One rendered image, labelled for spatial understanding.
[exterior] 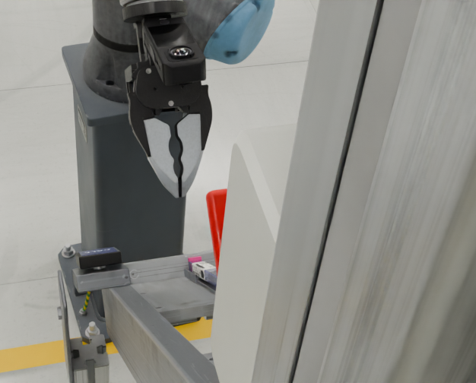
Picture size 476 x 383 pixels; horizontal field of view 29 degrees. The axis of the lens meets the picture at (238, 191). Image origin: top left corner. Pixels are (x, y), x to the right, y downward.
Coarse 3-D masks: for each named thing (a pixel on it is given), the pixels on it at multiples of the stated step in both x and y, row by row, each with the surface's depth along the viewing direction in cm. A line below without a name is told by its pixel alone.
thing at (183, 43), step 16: (144, 32) 98; (160, 32) 97; (176, 32) 96; (160, 48) 93; (176, 48) 93; (192, 48) 92; (160, 64) 91; (176, 64) 91; (192, 64) 91; (176, 80) 91; (192, 80) 92
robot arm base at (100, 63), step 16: (96, 32) 137; (96, 48) 139; (112, 48) 136; (128, 48) 136; (96, 64) 139; (112, 64) 138; (128, 64) 137; (96, 80) 140; (112, 80) 140; (112, 96) 140
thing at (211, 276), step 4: (200, 260) 97; (212, 268) 89; (192, 272) 95; (204, 272) 89; (208, 272) 87; (212, 272) 87; (216, 272) 86; (208, 276) 87; (212, 276) 85; (216, 276) 84; (208, 280) 87; (212, 280) 86; (216, 280) 84; (212, 284) 86; (216, 284) 84
